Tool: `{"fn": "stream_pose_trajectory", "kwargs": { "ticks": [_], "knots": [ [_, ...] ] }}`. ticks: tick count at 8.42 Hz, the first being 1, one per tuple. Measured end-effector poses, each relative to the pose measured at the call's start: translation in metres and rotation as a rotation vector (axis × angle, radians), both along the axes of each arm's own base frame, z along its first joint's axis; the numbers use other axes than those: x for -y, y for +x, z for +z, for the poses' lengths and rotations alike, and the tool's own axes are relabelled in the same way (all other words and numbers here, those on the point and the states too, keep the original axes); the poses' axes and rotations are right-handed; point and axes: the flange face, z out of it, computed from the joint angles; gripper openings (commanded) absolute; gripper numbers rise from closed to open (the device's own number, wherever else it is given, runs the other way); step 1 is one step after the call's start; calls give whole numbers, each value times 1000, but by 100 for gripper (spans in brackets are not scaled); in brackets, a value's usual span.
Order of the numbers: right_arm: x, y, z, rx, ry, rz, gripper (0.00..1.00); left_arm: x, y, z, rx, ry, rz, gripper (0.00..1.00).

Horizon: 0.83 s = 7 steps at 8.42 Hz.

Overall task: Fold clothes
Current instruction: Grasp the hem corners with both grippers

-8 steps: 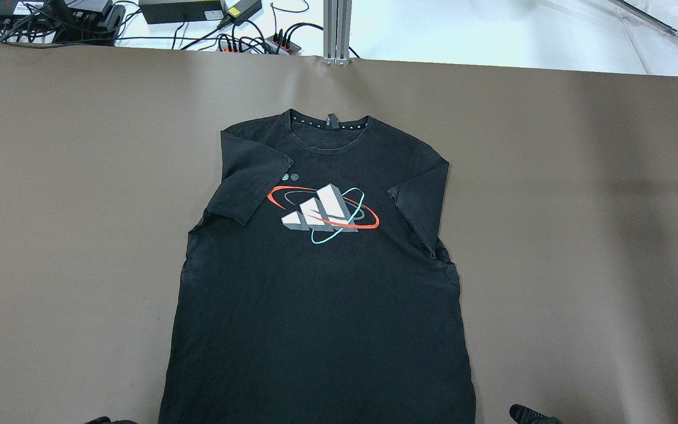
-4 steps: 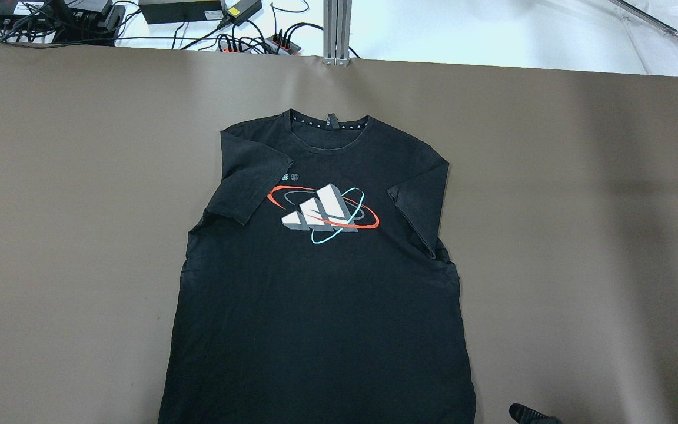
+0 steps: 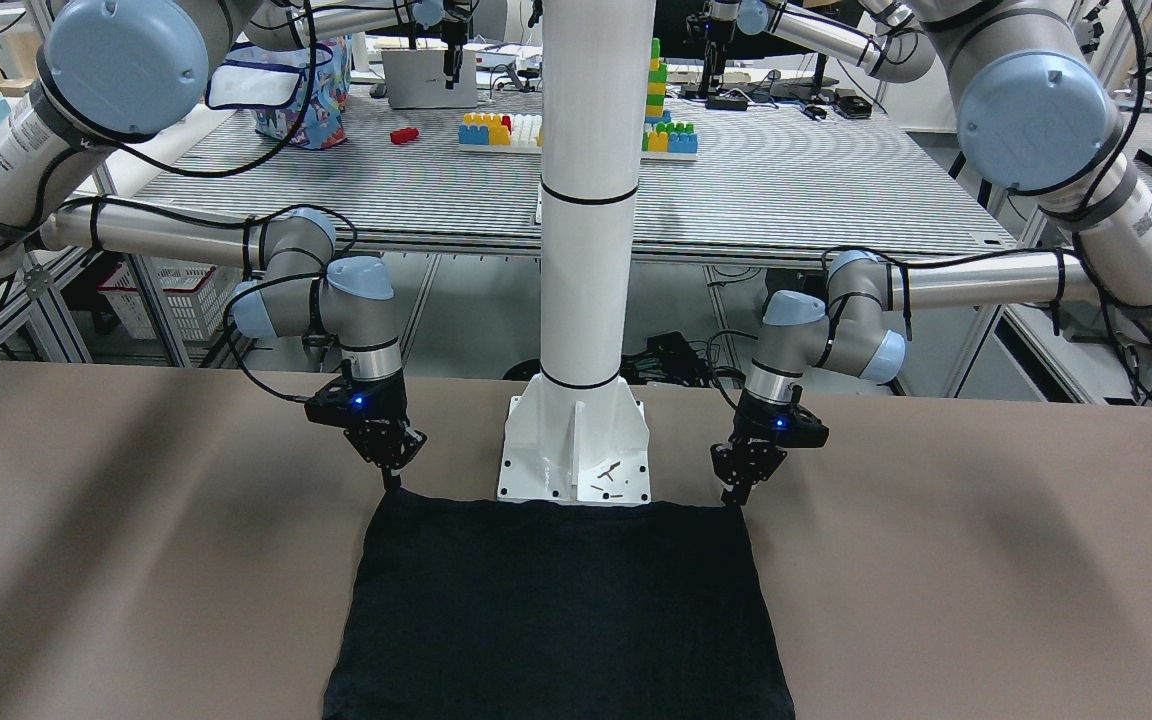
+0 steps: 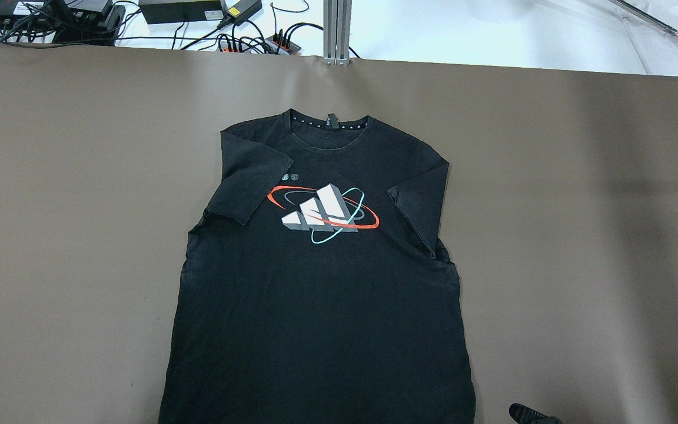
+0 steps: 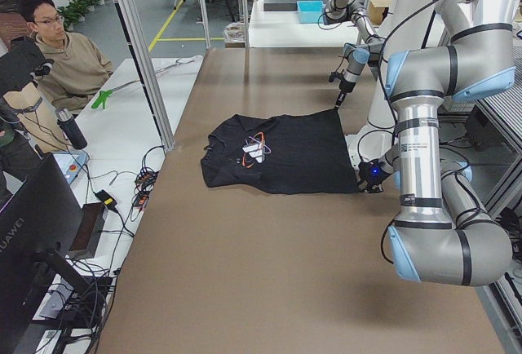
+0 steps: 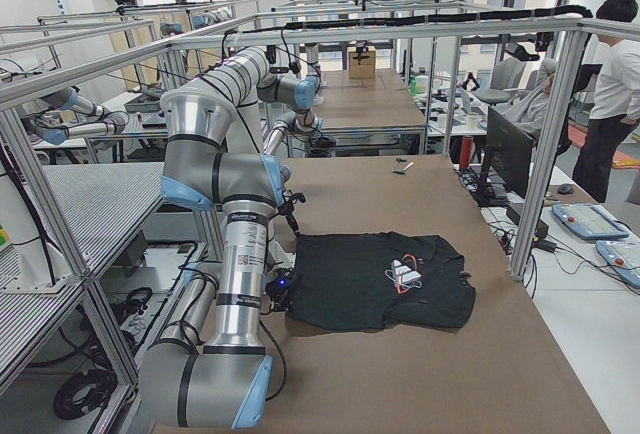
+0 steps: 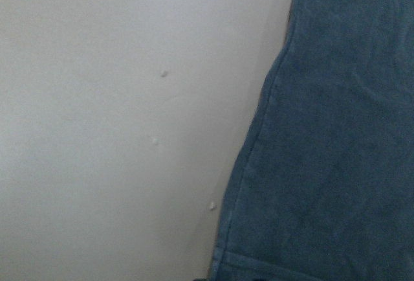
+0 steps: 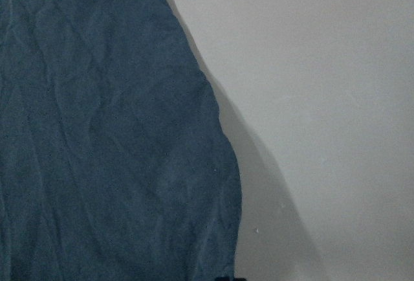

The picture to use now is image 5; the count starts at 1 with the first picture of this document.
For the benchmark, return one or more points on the black computer monitor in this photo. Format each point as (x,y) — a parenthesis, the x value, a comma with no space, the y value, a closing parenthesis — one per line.
(38,227)

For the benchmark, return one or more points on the blue plastic bin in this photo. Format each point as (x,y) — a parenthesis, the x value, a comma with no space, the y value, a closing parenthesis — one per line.
(310,12)

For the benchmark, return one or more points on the green grabber tool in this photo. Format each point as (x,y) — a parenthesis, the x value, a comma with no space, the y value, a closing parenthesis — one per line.
(102,98)

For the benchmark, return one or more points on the man in beige hoodie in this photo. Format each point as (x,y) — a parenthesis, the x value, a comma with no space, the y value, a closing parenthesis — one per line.
(79,68)

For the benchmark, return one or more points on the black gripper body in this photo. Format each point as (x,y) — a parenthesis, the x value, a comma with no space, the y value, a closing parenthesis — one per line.
(369,175)
(345,85)

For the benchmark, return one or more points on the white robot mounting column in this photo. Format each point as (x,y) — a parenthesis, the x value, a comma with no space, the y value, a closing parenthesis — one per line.
(403,32)

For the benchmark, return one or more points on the black power adapter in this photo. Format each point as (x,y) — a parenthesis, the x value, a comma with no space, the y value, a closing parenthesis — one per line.
(107,199)

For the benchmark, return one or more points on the aluminium cage frame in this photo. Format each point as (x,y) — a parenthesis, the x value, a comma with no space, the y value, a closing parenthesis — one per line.
(132,28)

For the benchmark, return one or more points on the red black power strip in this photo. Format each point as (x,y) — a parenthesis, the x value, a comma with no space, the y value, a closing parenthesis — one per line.
(144,183)

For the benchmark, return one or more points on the cardboard box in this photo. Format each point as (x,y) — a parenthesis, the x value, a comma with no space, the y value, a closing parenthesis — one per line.
(377,10)

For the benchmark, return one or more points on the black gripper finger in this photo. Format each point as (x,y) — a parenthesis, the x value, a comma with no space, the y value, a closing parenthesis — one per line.
(362,186)
(339,101)

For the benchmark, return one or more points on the black printed t-shirt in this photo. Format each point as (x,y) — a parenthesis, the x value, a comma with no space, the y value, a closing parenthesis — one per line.
(281,155)

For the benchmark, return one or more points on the black water bottle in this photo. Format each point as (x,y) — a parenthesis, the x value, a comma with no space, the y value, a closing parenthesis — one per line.
(67,123)

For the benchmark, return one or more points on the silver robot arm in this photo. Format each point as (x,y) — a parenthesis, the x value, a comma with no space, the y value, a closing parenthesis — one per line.
(357,55)
(442,233)

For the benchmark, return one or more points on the blue white teach pendant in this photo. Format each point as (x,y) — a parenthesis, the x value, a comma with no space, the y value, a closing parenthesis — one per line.
(71,163)

